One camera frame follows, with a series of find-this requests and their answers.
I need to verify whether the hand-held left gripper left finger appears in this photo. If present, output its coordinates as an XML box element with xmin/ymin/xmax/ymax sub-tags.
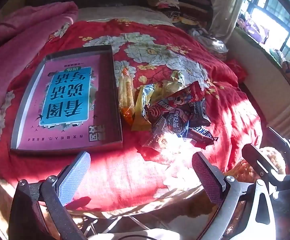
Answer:
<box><xmin>8</xmin><ymin>151</ymin><xmax>91</xmax><ymax>240</ymax></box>

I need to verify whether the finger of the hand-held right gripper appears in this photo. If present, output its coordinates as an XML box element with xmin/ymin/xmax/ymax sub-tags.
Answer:
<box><xmin>267</xmin><ymin>127</ymin><xmax>290</xmax><ymax>168</ymax></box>
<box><xmin>242</xmin><ymin>144</ymin><xmax>290</xmax><ymax>188</ymax></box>

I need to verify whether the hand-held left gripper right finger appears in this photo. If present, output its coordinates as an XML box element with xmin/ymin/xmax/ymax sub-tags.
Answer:
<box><xmin>192</xmin><ymin>152</ymin><xmax>277</xmax><ymax>240</ymax></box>

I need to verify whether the brown chocolate bar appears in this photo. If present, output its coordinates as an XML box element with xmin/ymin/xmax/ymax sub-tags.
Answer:
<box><xmin>185</xmin><ymin>126</ymin><xmax>215</xmax><ymax>149</ymax></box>

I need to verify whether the blue cookie packet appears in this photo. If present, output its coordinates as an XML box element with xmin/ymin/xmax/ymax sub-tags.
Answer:
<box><xmin>160</xmin><ymin>110</ymin><xmax>189</xmax><ymax>138</ymax></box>

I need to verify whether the black snack packet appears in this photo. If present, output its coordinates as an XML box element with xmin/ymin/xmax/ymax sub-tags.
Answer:
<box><xmin>190</xmin><ymin>99</ymin><xmax>212</xmax><ymax>127</ymax></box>

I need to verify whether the clear candy packet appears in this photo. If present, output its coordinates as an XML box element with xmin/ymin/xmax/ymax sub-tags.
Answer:
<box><xmin>142</xmin><ymin>120</ymin><xmax>170</xmax><ymax>148</ymax></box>

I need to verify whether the red cartoon snack packet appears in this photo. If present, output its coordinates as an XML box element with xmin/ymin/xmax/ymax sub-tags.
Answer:
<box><xmin>147</xmin><ymin>81</ymin><xmax>205</xmax><ymax>120</ymax></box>

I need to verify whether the yellow snack packet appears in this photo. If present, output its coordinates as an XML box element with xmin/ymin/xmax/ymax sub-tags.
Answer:
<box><xmin>131</xmin><ymin>86</ymin><xmax>155</xmax><ymax>132</ymax></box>

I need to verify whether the grey box with pink print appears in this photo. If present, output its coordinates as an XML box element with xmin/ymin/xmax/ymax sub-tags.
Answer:
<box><xmin>10</xmin><ymin>44</ymin><xmax>123</xmax><ymax>155</ymax></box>

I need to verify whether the long orange rice stick packet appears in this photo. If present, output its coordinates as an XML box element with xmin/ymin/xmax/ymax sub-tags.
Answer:
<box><xmin>118</xmin><ymin>67</ymin><xmax>136</xmax><ymax>128</ymax></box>

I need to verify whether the blue-white snack packet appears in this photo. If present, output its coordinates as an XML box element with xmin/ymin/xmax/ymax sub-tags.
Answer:
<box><xmin>141</xmin><ymin>84</ymin><xmax>162</xmax><ymax>105</ymax></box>

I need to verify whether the red floral blanket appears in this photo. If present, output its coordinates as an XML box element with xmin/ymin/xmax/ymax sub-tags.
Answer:
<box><xmin>0</xmin><ymin>20</ymin><xmax>263</xmax><ymax>212</ymax></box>

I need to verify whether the clear plastic bag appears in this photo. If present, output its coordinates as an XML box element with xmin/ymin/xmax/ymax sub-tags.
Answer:
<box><xmin>189</xmin><ymin>27</ymin><xmax>229</xmax><ymax>60</ymax></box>

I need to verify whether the purple cloth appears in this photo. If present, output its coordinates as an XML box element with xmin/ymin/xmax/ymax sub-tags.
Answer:
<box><xmin>237</xmin><ymin>12</ymin><xmax>269</xmax><ymax>43</ymax></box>

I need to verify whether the barred window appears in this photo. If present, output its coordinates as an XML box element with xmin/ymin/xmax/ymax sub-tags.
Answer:
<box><xmin>242</xmin><ymin>0</ymin><xmax>290</xmax><ymax>63</ymax></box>

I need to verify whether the pink quilt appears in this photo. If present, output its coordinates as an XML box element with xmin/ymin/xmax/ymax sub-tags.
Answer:
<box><xmin>0</xmin><ymin>1</ymin><xmax>79</xmax><ymax>135</ymax></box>

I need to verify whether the pale curtain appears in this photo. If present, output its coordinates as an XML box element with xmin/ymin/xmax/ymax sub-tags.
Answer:
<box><xmin>209</xmin><ymin>0</ymin><xmax>247</xmax><ymax>53</ymax></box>

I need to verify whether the pile of folded clothes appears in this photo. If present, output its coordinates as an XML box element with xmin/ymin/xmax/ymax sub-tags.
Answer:
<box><xmin>147</xmin><ymin>0</ymin><xmax>213</xmax><ymax>30</ymax></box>

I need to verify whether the cream bed sheet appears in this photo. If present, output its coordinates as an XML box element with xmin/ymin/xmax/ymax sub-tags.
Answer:
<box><xmin>77</xmin><ymin>6</ymin><xmax>175</xmax><ymax>27</ymax></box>

